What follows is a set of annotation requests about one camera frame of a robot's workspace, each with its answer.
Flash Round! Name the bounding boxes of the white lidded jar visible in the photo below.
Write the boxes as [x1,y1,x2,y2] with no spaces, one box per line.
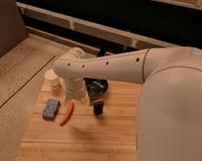
[45,69,61,89]

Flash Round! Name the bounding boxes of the blue sponge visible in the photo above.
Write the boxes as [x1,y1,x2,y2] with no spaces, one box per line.
[42,99,61,120]

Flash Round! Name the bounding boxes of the black bowl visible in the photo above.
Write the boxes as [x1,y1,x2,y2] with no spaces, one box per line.
[84,78,108,101]

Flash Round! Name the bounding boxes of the white metal shelf rail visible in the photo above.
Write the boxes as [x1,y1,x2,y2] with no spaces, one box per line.
[16,2,175,49]

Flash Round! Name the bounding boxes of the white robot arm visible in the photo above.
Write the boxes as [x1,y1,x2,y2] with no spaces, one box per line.
[53,46,202,161]

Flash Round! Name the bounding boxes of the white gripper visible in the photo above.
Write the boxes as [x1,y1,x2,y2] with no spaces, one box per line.
[64,81,90,106]

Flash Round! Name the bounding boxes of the orange carrot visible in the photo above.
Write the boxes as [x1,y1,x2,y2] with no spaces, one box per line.
[60,100,75,127]

